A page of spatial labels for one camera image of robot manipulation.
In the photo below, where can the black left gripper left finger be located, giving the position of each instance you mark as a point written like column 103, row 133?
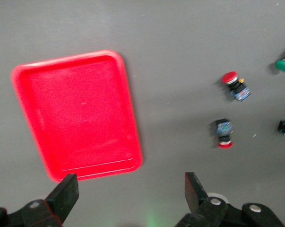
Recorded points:
column 64, row 196

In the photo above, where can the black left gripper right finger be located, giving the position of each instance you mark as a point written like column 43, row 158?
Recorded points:
column 194, row 194

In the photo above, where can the red push button switch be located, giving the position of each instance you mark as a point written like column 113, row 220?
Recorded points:
column 223, row 128
column 236, row 87

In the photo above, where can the red plastic tray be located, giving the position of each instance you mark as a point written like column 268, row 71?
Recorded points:
column 80, row 113

